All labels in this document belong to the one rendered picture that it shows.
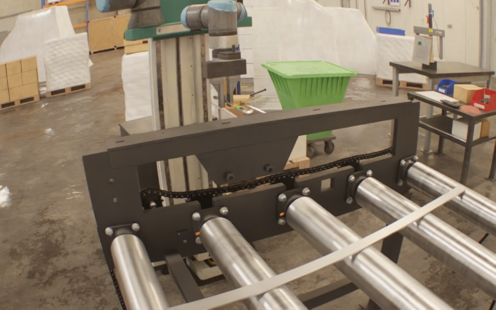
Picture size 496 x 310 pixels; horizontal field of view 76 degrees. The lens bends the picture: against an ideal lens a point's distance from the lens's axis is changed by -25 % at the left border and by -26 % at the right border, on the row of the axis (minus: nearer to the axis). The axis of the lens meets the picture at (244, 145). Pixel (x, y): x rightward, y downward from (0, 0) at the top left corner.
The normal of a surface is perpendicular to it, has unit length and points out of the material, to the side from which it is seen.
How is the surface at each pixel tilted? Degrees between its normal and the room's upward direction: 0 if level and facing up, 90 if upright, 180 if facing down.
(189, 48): 90
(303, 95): 101
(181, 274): 0
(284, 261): 0
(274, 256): 0
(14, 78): 90
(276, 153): 90
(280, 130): 90
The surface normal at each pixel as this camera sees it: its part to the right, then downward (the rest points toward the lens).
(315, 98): 0.25, 0.49
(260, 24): -0.11, 0.34
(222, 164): 0.39, 0.30
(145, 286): 0.10, -0.95
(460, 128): -0.88, 0.19
